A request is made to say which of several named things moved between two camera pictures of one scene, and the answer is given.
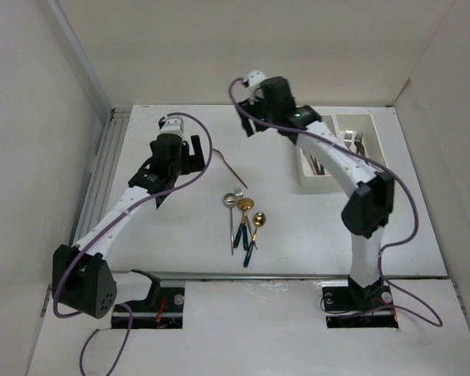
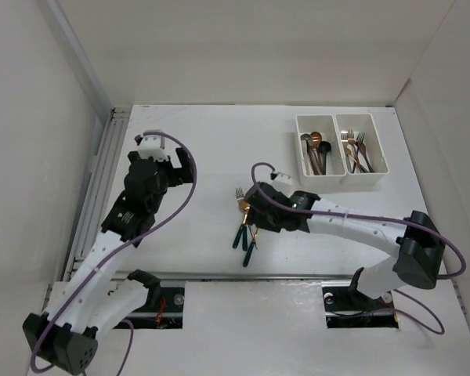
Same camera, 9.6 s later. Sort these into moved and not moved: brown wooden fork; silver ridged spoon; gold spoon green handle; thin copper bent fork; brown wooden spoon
Moved: thin copper bent fork; silver ridged spoon
Not moved: brown wooden spoon; gold spoon green handle; brown wooden fork
